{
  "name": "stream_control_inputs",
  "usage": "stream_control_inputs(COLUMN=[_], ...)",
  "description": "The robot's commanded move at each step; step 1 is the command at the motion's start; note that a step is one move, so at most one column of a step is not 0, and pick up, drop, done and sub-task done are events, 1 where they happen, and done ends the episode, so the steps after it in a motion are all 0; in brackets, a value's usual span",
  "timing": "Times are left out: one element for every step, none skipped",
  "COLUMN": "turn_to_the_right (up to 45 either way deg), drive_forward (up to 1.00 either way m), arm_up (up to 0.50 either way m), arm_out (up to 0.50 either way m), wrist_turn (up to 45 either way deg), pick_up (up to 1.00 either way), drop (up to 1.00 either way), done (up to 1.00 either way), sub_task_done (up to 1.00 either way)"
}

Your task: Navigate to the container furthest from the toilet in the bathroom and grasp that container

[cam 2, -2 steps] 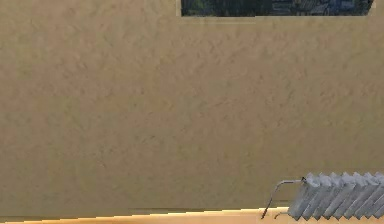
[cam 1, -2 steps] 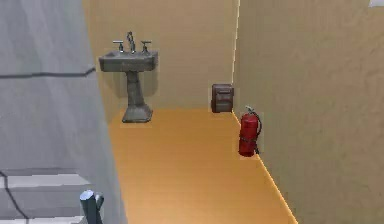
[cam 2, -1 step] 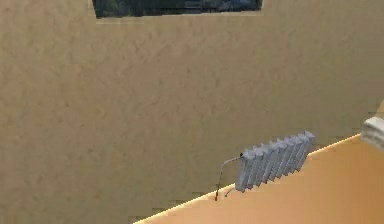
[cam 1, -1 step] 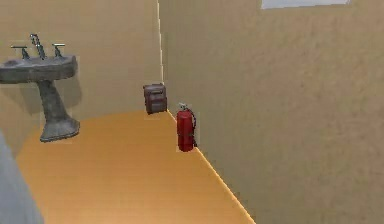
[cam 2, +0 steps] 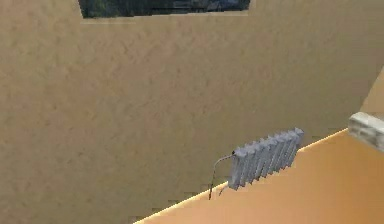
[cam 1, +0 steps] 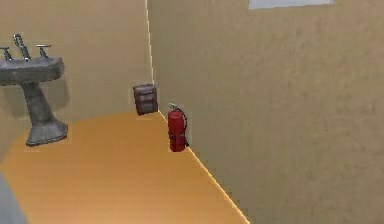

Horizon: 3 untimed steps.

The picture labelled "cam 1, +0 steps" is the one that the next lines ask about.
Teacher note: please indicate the dark brown box container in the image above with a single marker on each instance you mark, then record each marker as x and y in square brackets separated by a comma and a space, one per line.
[145, 99]

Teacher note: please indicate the red fire extinguisher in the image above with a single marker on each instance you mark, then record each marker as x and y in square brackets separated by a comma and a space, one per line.
[176, 130]

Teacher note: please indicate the grey pedestal sink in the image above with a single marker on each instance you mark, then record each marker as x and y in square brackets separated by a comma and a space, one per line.
[38, 106]

